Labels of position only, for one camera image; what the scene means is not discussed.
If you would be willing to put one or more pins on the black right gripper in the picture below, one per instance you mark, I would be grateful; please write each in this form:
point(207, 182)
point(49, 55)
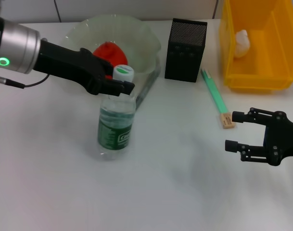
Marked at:
point(285, 138)

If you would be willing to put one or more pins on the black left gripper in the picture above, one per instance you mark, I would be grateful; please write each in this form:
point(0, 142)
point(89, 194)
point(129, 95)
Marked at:
point(71, 66)

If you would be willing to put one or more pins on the tan eraser block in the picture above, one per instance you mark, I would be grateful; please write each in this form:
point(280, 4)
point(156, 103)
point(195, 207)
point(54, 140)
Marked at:
point(227, 121)

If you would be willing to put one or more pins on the red-orange knitted orange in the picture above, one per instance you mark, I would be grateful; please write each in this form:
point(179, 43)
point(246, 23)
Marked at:
point(112, 55)

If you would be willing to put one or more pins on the clear green-label water bottle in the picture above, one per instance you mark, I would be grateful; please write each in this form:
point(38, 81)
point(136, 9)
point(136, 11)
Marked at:
point(115, 125)

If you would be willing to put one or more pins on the white paper ball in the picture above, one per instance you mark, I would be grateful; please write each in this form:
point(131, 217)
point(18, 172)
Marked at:
point(242, 45)

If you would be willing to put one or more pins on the dark grey marker pen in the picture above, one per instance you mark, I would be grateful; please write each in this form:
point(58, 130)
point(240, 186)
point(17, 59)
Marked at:
point(146, 87)

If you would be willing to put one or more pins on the green glass fruit bowl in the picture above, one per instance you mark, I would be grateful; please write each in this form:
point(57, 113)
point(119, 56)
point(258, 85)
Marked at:
point(141, 43)

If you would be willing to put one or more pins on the black mesh pen holder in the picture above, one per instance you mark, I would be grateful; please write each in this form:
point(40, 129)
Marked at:
point(184, 48)

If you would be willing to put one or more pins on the yellow plastic bin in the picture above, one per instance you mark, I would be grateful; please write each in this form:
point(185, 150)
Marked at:
point(264, 72)

